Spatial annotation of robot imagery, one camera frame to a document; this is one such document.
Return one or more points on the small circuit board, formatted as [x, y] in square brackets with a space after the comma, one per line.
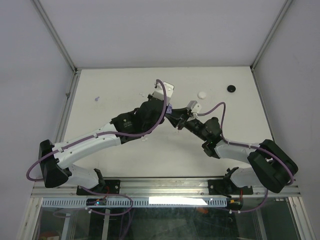
[99, 202]

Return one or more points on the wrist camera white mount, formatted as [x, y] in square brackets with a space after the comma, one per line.
[163, 91]
[193, 109]

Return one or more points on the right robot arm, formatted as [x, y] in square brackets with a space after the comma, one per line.
[269, 166]

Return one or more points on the aluminium frame post left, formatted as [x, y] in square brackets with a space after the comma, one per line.
[38, 6]

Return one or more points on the grey slotted cable duct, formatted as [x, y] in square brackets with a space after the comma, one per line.
[136, 202]

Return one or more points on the aluminium frame post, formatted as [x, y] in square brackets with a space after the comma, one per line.
[272, 31]
[38, 6]

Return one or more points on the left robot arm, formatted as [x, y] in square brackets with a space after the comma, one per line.
[57, 159]

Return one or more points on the aluminium frame post right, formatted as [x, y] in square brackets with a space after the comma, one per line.
[272, 31]

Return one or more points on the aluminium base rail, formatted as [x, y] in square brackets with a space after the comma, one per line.
[135, 187]

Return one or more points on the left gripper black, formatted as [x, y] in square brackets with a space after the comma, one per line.
[163, 120]

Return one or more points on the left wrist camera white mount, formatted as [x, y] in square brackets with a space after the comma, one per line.
[163, 91]

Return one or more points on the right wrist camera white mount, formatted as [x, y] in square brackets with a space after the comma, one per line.
[193, 109]

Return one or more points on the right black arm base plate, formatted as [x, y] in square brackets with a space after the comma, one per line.
[226, 188]

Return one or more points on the purple earbud charging case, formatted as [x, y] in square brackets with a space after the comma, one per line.
[169, 109]

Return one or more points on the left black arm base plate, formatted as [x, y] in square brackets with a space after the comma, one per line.
[107, 186]

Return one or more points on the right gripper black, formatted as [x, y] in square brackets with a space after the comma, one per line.
[182, 115]

